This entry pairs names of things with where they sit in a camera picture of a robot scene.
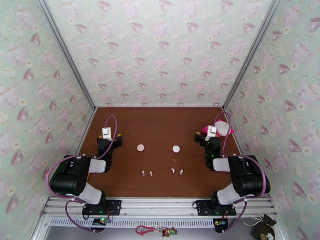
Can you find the pink earbud charging case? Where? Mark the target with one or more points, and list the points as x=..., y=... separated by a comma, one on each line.
x=140, y=147

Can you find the white earbud charging case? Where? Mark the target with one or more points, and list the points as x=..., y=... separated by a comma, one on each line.
x=176, y=148

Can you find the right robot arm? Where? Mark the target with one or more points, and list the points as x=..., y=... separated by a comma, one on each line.
x=247, y=176

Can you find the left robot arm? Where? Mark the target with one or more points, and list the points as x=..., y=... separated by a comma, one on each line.
x=70, y=176

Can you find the pink striped plush toy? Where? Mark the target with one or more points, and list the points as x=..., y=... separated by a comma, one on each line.
x=225, y=128

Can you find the small red figure charm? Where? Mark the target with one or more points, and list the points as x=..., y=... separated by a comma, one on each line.
x=168, y=232

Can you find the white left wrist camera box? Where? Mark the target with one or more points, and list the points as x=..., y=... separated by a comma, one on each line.
x=106, y=133

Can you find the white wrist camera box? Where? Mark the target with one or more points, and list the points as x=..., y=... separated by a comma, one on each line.
x=212, y=130
x=106, y=133

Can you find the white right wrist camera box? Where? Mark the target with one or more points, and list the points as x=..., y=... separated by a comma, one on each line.
x=212, y=130

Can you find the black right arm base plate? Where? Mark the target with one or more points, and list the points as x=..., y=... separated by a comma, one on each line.
x=200, y=206

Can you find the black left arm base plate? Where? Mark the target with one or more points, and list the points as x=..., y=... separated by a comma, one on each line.
x=115, y=206

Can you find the aluminium mounting rail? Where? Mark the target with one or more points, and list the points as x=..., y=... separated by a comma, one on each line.
x=160, y=206

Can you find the aluminium frame post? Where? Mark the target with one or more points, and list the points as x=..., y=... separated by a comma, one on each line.
x=253, y=51
x=65, y=51

